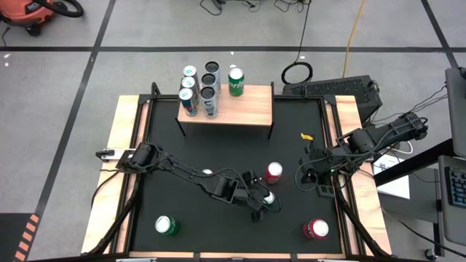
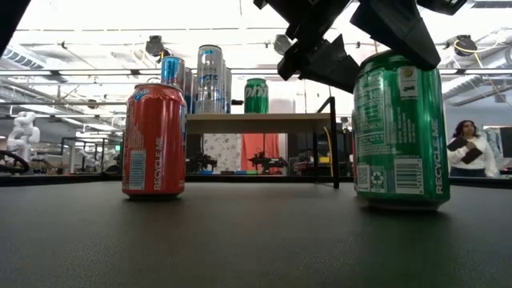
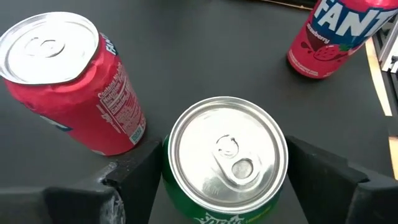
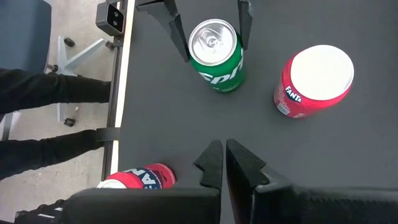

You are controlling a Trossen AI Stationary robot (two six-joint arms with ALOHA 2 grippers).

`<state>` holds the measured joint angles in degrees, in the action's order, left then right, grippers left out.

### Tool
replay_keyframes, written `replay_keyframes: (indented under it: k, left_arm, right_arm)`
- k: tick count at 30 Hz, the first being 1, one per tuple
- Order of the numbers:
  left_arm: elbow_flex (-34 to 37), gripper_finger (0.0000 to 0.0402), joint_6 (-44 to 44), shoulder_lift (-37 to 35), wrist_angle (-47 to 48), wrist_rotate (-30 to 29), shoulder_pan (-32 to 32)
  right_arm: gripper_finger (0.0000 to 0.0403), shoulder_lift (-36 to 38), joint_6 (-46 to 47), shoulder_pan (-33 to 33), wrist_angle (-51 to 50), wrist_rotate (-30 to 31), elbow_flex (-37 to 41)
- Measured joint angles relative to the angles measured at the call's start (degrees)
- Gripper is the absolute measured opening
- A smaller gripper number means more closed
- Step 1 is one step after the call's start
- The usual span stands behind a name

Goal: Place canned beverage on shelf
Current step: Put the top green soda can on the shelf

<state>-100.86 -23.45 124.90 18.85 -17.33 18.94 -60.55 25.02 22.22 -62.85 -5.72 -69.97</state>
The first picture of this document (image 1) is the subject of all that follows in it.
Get grey monitor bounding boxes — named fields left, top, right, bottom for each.
left=444, top=66, right=466, bottom=159

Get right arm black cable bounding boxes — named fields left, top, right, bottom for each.
left=293, top=159, right=320, bottom=193

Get white paper sheet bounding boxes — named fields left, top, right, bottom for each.
left=373, top=152, right=411, bottom=200

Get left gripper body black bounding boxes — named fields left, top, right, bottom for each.
left=232, top=181, right=266, bottom=213

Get black table mat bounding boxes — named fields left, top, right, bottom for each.
left=130, top=95, right=343, bottom=255

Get grey keyboard console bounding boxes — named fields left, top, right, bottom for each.
left=436, top=154, right=466, bottom=248

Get orange striped floor mat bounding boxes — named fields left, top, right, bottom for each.
left=0, top=213, right=41, bottom=262

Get yellow hanging cable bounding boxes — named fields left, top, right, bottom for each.
left=341, top=0, right=366, bottom=68

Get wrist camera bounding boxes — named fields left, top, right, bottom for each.
left=213, top=177, right=238, bottom=203
left=298, top=159, right=317, bottom=183

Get green soda can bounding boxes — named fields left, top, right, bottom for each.
left=228, top=67, right=245, bottom=98
left=262, top=191, right=277, bottom=212
left=154, top=215, right=181, bottom=237

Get black vacuum hose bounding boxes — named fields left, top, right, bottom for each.
left=34, top=0, right=85, bottom=18

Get black cart beam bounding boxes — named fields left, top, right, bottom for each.
left=374, top=138, right=456, bottom=187

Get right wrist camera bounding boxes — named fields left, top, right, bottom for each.
left=298, top=159, right=317, bottom=183

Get white Celsius energy drink can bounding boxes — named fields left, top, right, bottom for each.
left=204, top=60, right=222, bottom=79
left=200, top=86, right=219, bottom=119
left=201, top=72, right=221, bottom=90

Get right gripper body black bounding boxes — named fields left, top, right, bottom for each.
left=315, top=151, right=342, bottom=186

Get orange shop vacuum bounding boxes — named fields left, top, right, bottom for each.
left=0, top=0, right=55, bottom=37

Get small wooden shelf black legs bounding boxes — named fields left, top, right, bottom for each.
left=175, top=82, right=275, bottom=141

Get black floor cable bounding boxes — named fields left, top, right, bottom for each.
left=200, top=0, right=226, bottom=16
left=272, top=0, right=310, bottom=14

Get black hanging cable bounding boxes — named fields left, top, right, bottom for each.
left=281, top=0, right=314, bottom=85

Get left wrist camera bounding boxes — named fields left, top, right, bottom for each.
left=213, top=177, right=238, bottom=203

